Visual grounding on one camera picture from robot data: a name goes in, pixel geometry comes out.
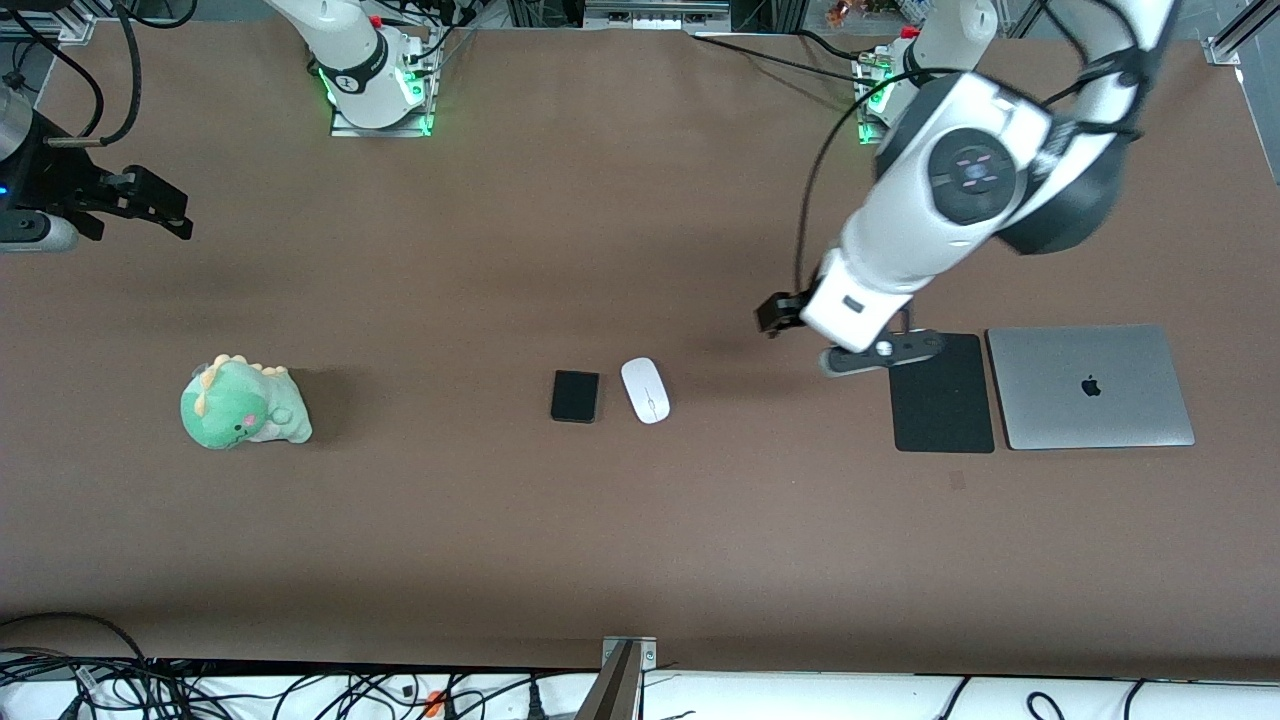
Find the white computer mouse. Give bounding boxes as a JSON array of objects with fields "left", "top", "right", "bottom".
[{"left": 620, "top": 357, "right": 672, "bottom": 426}]

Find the black smartphone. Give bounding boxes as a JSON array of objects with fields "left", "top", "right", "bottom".
[{"left": 550, "top": 370, "right": 601, "bottom": 425}]

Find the black mouse pad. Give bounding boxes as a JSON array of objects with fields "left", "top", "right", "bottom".
[{"left": 888, "top": 333, "right": 996, "bottom": 454}]

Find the green dinosaur plush toy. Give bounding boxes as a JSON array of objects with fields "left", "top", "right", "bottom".
[{"left": 180, "top": 354, "right": 313, "bottom": 451}]

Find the silver closed laptop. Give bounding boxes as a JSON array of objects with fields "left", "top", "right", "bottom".
[{"left": 986, "top": 323, "right": 1196, "bottom": 451}]

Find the silver metal box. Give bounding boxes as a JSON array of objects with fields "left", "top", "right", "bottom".
[{"left": 585, "top": 0, "right": 732, "bottom": 31}]

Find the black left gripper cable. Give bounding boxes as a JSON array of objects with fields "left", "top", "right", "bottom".
[{"left": 795, "top": 40, "right": 1151, "bottom": 296}]

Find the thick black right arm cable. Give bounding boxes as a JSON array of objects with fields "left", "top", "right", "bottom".
[{"left": 45, "top": 0, "right": 143, "bottom": 148}]

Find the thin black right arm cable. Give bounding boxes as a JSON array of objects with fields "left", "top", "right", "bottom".
[{"left": 0, "top": 8, "right": 106, "bottom": 141}]

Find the aluminium frame profile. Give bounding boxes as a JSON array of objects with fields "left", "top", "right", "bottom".
[
  {"left": 1205, "top": 0, "right": 1280, "bottom": 67},
  {"left": 0, "top": 0, "right": 97, "bottom": 43}
]

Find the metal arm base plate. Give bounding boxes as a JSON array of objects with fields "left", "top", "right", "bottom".
[
  {"left": 330, "top": 30, "right": 438, "bottom": 139},
  {"left": 852, "top": 50, "right": 906, "bottom": 147}
]

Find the long black table cable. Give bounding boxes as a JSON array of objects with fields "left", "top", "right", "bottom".
[{"left": 690, "top": 33, "right": 886, "bottom": 89}]

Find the short black table cable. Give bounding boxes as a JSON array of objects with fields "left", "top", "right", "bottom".
[{"left": 795, "top": 28, "right": 866, "bottom": 61}]

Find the aluminium table edge bracket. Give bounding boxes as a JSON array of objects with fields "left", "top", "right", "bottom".
[{"left": 580, "top": 635, "right": 658, "bottom": 720}]

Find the black looping floor cable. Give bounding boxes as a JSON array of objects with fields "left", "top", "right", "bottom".
[{"left": 0, "top": 612, "right": 151, "bottom": 666}]

